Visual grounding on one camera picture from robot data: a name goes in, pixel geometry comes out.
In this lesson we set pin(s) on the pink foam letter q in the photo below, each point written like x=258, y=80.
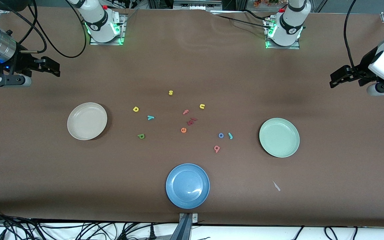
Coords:
x=217, y=148

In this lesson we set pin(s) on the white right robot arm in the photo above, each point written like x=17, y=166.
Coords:
x=100, y=23

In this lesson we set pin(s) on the beige brown plate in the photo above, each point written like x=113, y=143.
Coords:
x=87, y=121

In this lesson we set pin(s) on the green plate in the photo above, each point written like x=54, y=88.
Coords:
x=279, y=137

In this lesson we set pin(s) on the orange artificial flowers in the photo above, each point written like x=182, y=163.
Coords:
x=265, y=2

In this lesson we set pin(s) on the white paper scrap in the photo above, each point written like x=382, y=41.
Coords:
x=276, y=186

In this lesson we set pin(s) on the brown paper table cover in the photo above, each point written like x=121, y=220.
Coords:
x=192, y=73

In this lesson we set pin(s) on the grey power strip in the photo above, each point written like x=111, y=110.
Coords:
x=197, y=4

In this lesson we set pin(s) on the blue plate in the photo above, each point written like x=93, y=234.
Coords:
x=187, y=186

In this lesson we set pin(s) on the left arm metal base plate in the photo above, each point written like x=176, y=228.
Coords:
x=295, y=47

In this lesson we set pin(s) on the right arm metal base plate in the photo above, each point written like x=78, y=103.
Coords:
x=123, y=31

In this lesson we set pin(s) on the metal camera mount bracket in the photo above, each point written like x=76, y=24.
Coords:
x=188, y=220

